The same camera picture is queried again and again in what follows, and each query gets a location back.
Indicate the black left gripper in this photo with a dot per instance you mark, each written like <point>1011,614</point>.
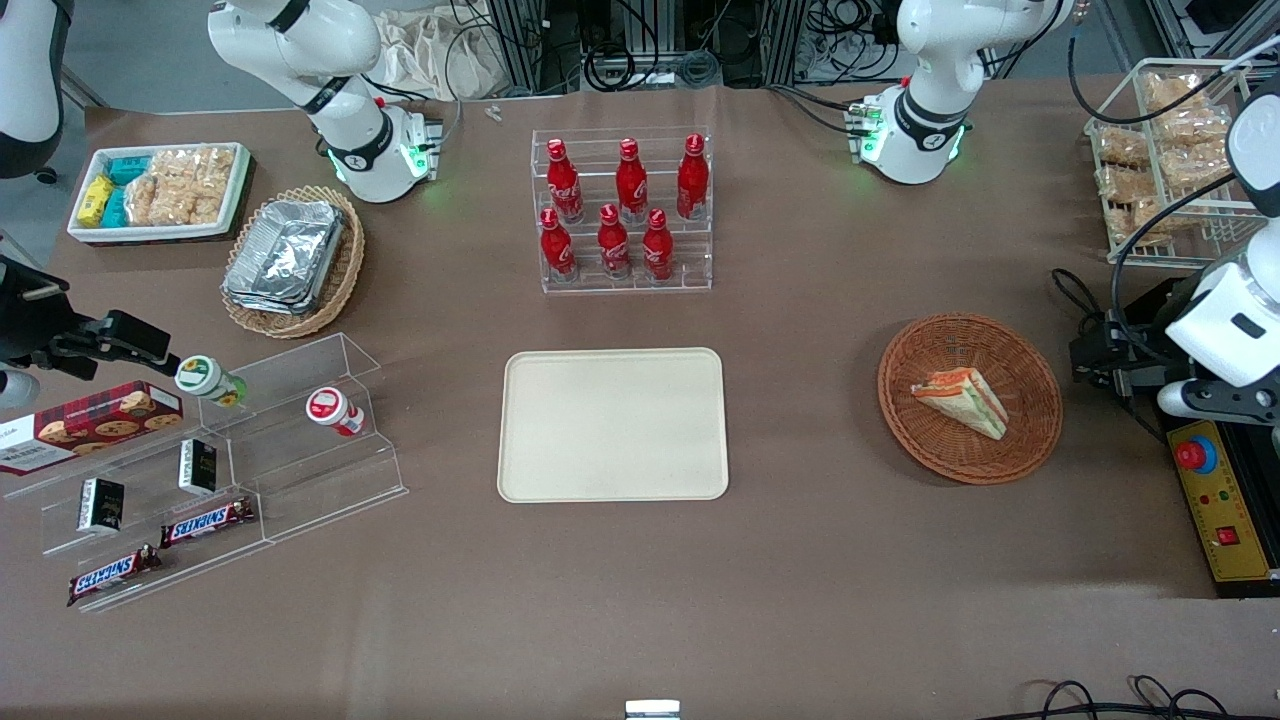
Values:
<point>1112,352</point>

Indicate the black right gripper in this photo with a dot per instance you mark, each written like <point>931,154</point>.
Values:
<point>32,322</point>

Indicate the triangular sandwich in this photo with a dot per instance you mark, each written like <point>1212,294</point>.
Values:
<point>965,398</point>

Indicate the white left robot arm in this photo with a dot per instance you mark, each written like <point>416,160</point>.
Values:
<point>935,70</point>

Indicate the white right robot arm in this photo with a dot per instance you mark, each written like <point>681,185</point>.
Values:
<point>350,60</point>

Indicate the white rectangular snack tray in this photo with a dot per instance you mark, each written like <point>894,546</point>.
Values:
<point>235,200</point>

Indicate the brown wicker basket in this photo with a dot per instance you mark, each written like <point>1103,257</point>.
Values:
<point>940,450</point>

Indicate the light oval wicker basket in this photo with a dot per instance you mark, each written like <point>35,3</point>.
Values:
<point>345,270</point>

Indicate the beige plastic tray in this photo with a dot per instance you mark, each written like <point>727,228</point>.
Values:
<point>612,425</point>

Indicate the green-lid yogurt bottle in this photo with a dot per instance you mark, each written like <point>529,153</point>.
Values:
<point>208,380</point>

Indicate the red tartan cookie box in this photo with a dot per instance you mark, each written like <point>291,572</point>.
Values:
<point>90,425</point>

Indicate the teal snack packet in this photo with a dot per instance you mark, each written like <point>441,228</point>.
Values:
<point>116,208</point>
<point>128,168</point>

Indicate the red emergency stop button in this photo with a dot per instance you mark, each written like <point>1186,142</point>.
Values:
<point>1192,455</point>

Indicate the yellow snack packet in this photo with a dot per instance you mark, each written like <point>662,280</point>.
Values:
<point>95,200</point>

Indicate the bagged fried snack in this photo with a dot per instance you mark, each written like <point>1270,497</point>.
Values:
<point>1122,147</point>
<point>1135,222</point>
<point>1190,128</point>
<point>1172,92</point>
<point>1195,165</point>
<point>1125,182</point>

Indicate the small black box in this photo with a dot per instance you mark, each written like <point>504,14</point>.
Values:
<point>100,505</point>
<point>198,466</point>

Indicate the clear rice cracker bag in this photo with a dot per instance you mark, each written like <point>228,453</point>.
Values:
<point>180,185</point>

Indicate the stacked foil containers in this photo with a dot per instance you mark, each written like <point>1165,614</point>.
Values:
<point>285,255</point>

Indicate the yellow control panel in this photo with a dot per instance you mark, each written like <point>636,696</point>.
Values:
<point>1225,500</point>

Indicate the black countertop appliance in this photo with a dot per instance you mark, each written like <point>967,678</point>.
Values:
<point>1255,470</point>

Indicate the Snickers bar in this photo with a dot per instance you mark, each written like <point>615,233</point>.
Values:
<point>112,575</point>
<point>207,521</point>

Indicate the red-lid yogurt bottle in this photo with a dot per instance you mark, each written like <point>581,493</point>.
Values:
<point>333,410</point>

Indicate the clear acrylic stepped shelf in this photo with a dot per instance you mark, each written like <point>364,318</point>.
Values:
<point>300,470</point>

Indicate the beige cloth bag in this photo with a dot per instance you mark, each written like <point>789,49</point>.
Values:
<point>430,55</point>

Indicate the red cola bottle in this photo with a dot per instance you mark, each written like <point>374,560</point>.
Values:
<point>557,250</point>
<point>564,185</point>
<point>631,185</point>
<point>657,250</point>
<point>692,180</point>
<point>613,248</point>

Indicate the clear acrylic bottle rack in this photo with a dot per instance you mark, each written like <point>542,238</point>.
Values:
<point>625,285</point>

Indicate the white rounded wrist camera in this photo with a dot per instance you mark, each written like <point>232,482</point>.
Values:
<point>15,388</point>

